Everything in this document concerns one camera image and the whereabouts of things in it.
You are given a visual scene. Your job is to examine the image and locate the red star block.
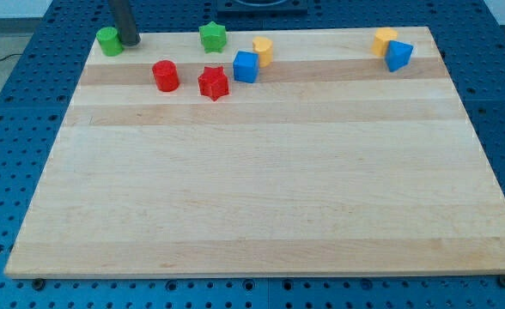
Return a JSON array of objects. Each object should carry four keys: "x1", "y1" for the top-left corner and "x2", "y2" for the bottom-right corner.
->
[{"x1": 198, "y1": 66, "x2": 229, "y2": 101}]

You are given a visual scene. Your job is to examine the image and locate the blue cube block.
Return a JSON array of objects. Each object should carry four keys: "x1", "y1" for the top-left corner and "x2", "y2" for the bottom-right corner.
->
[{"x1": 233, "y1": 51, "x2": 259, "y2": 83}]

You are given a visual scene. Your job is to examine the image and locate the green star block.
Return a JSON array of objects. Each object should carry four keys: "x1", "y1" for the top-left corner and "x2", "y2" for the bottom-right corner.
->
[{"x1": 198, "y1": 21, "x2": 227, "y2": 53}]

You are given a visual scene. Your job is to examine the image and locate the light wooden board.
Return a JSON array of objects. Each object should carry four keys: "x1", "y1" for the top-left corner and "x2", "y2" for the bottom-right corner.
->
[{"x1": 5, "y1": 27, "x2": 505, "y2": 279}]

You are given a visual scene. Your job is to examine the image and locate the yellow heart block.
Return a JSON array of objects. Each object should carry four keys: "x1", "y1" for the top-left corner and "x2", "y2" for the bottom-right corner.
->
[{"x1": 252, "y1": 36, "x2": 273, "y2": 68}]

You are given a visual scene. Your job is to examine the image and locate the red cylinder block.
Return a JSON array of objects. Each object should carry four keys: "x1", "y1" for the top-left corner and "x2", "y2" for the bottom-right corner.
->
[{"x1": 152, "y1": 60, "x2": 179, "y2": 92}]

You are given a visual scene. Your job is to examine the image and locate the yellow cylinder block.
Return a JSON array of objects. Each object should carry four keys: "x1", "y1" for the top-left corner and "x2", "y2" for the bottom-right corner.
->
[{"x1": 371, "y1": 27, "x2": 399, "y2": 57}]

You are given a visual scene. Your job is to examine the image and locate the blue triangular prism block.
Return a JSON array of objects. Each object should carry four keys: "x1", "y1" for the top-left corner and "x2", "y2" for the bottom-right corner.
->
[{"x1": 385, "y1": 40, "x2": 414, "y2": 72}]

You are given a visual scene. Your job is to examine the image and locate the green cylinder block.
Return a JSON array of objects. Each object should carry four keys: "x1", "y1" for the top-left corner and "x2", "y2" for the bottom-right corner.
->
[{"x1": 95, "y1": 27, "x2": 124, "y2": 57}]

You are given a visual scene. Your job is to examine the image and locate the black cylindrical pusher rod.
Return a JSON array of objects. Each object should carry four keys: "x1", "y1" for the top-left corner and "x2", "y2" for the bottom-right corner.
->
[{"x1": 107, "y1": 0, "x2": 141, "y2": 46}]

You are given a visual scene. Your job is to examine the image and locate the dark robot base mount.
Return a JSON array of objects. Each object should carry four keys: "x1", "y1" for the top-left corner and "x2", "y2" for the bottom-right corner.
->
[{"x1": 215, "y1": 0, "x2": 308, "y2": 15}]

